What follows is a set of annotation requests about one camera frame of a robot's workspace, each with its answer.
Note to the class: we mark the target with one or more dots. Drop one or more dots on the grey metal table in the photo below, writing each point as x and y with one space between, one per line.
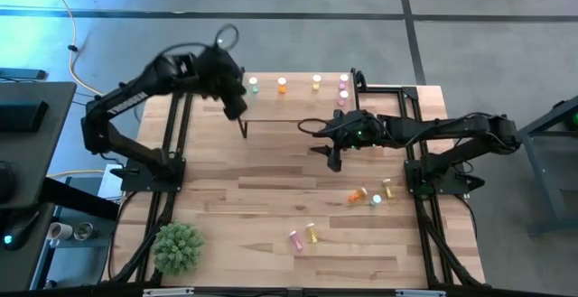
544 184

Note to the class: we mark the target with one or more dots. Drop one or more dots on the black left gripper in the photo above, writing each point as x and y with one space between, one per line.
221 76

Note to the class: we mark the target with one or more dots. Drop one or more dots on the black box device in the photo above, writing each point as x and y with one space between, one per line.
22 115

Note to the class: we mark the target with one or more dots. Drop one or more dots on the pink medicine bottle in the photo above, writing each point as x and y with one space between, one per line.
342 83
296 241
343 98

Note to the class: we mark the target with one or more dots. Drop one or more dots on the orange medicine bottle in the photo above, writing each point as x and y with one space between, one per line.
282 87
357 195

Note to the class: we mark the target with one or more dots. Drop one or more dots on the teal medicine bottle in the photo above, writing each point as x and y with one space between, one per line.
375 200
254 86

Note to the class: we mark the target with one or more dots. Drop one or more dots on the green artificial plant ball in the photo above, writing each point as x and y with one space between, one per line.
177 248

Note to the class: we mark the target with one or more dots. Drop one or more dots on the black aluminium rig frame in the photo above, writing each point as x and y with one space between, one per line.
408 103

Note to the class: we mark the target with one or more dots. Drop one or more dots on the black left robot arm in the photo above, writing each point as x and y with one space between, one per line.
122 103

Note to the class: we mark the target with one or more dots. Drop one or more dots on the black curved clamp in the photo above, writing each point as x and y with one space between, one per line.
361 80

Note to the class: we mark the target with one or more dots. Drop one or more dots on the white cup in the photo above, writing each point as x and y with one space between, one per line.
60 231

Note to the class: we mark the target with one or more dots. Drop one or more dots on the metal cup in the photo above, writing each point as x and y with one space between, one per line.
83 231

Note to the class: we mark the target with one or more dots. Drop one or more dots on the black device with green light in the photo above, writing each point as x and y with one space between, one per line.
20 231

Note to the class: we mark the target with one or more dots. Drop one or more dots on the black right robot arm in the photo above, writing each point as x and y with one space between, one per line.
451 127

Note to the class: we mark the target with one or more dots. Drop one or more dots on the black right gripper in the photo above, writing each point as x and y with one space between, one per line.
359 130

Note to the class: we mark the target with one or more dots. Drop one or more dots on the black desk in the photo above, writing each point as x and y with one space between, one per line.
45 161

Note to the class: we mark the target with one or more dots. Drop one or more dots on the silver metal bracket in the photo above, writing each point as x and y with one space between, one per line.
168 292
421 293

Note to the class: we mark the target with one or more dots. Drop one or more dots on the yellow medicine bottle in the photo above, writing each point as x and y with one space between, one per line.
316 84
311 234
388 189

